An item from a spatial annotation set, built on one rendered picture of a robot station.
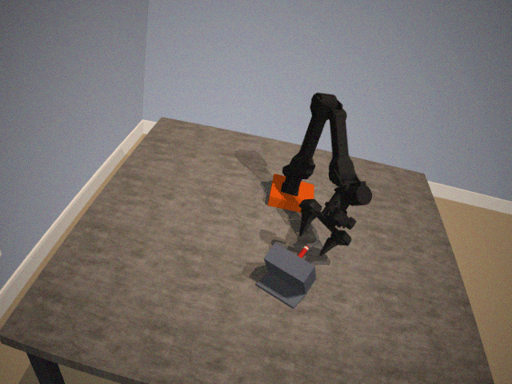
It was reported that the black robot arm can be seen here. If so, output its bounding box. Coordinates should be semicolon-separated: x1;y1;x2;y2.
281;93;372;230

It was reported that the red peg with white band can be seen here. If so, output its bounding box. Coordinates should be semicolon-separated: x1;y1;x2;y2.
298;246;309;258

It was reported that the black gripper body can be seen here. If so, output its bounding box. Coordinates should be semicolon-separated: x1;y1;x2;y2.
299;198;351;246

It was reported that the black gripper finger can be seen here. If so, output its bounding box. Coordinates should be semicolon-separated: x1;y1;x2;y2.
299;209;317;237
320;238;345;256

